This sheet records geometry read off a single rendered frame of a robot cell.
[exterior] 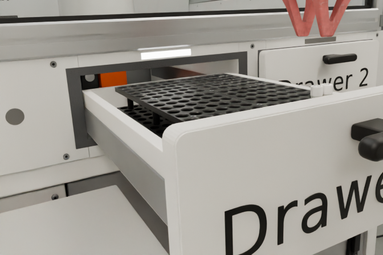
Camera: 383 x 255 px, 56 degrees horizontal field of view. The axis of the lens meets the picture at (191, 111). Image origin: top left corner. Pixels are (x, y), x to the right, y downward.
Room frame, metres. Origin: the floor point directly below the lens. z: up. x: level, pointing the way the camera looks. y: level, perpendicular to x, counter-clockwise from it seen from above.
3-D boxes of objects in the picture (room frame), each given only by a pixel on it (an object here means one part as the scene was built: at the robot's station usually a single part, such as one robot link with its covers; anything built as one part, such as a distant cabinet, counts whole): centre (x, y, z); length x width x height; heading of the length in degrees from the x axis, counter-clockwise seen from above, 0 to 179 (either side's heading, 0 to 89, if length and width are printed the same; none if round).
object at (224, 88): (0.43, -0.03, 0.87); 0.22 x 0.18 x 0.06; 27
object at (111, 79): (0.87, 0.21, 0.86); 0.11 x 0.04 x 0.06; 117
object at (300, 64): (0.68, -0.25, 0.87); 0.29 x 0.02 x 0.11; 117
